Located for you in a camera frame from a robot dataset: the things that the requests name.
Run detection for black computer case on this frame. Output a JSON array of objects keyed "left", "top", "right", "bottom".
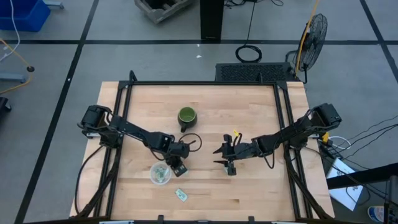
[{"left": 215, "top": 62, "right": 297, "bottom": 83}]

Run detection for black beam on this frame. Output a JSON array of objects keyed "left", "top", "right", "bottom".
[{"left": 326, "top": 162, "right": 398, "bottom": 190}]

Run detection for black arm base cable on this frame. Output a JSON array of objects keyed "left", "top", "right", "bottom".
[{"left": 73, "top": 144, "right": 106, "bottom": 215}]

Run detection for coiled black cable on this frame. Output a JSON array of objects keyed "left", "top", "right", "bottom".
[{"left": 234, "top": 0, "right": 263, "bottom": 63}]

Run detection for grey moulded crate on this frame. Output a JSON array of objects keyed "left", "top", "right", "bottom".
[{"left": 134, "top": 0, "right": 194, "bottom": 24}]

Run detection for white looped cable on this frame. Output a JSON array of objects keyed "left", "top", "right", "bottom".
[{"left": 328, "top": 135, "right": 352, "bottom": 151}]

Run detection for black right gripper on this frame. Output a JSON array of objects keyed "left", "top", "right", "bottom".
[{"left": 212, "top": 133, "right": 261, "bottom": 177}]

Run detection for green mug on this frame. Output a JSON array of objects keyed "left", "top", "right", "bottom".
[{"left": 177, "top": 106, "right": 198, "bottom": 134}]

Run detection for white paper sheets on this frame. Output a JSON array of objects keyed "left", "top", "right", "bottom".
[{"left": 325, "top": 157, "right": 364, "bottom": 212}]

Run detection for tall black box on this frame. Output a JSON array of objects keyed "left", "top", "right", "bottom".
[{"left": 200, "top": 0, "right": 225, "bottom": 43}]

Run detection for grey metal bench foot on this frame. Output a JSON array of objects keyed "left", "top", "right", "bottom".
[
  {"left": 0, "top": 73, "right": 27, "bottom": 83},
  {"left": 43, "top": 1, "right": 65, "bottom": 10}
]

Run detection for large blue plastic bin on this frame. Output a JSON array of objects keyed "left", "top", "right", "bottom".
[{"left": 0, "top": 0, "right": 52, "bottom": 32}]

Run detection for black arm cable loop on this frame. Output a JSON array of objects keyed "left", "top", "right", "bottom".
[{"left": 177, "top": 133, "right": 203, "bottom": 153}]

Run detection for thin black floor cable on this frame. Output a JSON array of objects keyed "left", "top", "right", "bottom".
[{"left": 340, "top": 114, "right": 398, "bottom": 147}]

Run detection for black floor fan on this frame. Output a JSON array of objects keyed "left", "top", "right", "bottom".
[{"left": 285, "top": 13, "right": 329, "bottom": 85}]

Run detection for clear plastic cup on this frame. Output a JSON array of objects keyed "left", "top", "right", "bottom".
[{"left": 149, "top": 162, "right": 173, "bottom": 186}]

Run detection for white blue round object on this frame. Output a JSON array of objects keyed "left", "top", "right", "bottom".
[{"left": 367, "top": 205, "right": 386, "bottom": 223}]

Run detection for black floor object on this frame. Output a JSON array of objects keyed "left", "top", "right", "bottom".
[{"left": 0, "top": 96, "right": 12, "bottom": 113}]

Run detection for yellow floor cord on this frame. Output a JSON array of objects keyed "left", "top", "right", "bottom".
[{"left": 0, "top": 38, "right": 35, "bottom": 95}]

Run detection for black aluminium table frame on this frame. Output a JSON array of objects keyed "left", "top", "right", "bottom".
[{"left": 70, "top": 70, "right": 335, "bottom": 224}]

